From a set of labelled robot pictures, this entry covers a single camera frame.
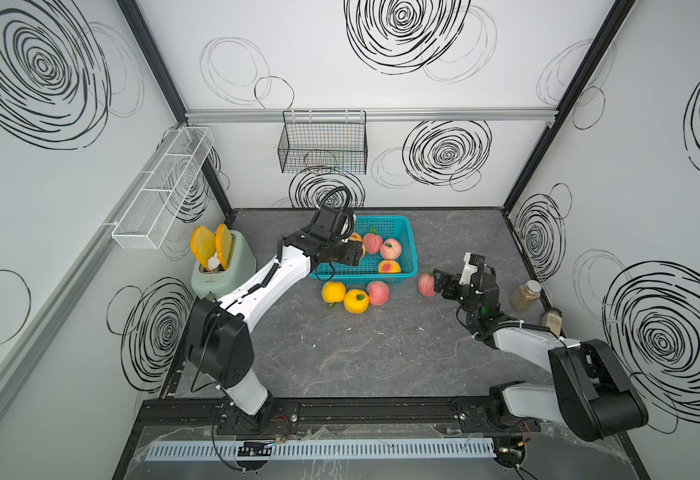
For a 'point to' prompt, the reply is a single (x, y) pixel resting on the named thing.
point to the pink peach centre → (379, 293)
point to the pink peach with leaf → (373, 241)
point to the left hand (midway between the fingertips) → (352, 249)
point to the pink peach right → (426, 285)
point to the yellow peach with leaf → (356, 301)
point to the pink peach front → (390, 249)
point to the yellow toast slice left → (203, 244)
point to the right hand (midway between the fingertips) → (446, 273)
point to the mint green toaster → (242, 263)
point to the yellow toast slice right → (224, 245)
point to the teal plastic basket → (367, 272)
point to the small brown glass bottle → (525, 294)
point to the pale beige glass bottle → (552, 318)
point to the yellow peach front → (357, 237)
